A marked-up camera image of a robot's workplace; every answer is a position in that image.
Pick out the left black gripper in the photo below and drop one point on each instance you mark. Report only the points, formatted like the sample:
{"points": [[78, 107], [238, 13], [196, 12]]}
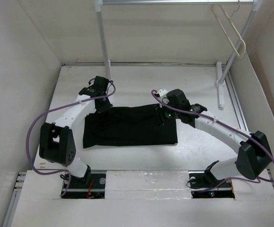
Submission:
{"points": [[105, 108]]}

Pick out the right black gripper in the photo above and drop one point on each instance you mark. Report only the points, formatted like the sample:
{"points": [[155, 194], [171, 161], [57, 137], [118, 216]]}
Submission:
{"points": [[159, 111]]}

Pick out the black trousers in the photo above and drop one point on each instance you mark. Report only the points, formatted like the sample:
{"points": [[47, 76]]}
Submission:
{"points": [[128, 126]]}

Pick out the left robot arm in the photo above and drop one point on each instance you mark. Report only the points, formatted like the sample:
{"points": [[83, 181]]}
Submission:
{"points": [[57, 144]]}

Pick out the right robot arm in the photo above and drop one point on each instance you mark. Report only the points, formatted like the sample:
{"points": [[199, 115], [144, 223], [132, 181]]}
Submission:
{"points": [[253, 153]]}

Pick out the metal clothes rack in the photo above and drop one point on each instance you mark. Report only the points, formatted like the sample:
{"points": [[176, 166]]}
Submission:
{"points": [[239, 49]]}

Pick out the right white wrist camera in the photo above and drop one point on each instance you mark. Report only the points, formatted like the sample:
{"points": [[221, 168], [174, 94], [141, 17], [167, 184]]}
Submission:
{"points": [[162, 97]]}

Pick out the right aluminium side rail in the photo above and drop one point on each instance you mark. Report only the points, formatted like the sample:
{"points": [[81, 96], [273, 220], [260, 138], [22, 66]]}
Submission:
{"points": [[235, 118]]}

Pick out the aluminium side rail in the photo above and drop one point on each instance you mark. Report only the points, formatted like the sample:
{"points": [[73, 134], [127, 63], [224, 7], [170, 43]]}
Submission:
{"points": [[14, 199], [235, 118]]}

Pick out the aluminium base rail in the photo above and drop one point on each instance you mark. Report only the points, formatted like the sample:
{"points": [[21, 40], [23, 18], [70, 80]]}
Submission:
{"points": [[143, 185]]}

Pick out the left aluminium side rail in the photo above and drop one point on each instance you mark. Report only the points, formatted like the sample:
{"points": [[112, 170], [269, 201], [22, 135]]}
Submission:
{"points": [[14, 199]]}

